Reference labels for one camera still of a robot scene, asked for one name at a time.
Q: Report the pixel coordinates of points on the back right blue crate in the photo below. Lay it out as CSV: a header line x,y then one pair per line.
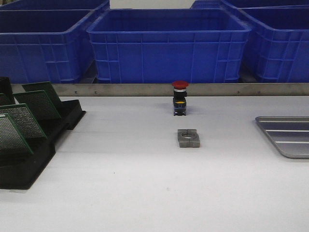
x,y
212,4

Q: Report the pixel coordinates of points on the blue plastic crate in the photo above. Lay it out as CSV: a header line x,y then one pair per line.
x,y
163,46
277,49
47,45

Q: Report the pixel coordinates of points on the black slotted board rack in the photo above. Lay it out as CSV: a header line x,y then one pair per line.
x,y
20,171

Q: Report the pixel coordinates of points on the left blue plastic crate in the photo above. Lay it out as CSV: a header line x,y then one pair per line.
x,y
47,45

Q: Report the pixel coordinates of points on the back left blue crate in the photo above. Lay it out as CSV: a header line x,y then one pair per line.
x,y
55,5

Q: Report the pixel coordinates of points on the red emergency stop button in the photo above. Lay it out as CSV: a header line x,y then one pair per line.
x,y
179,101

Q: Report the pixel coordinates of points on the silver metal tray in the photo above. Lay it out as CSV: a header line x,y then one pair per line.
x,y
289,134

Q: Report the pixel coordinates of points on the centre blue plastic crate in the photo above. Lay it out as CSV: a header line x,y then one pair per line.
x,y
163,46

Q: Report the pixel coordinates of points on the grey metal clamp block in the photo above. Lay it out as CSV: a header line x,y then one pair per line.
x,y
188,138

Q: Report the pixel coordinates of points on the right blue plastic crate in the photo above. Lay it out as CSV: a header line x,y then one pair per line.
x,y
277,49

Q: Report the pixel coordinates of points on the green perforated circuit board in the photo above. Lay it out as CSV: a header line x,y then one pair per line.
x,y
11,139
39,104
48,88
24,120

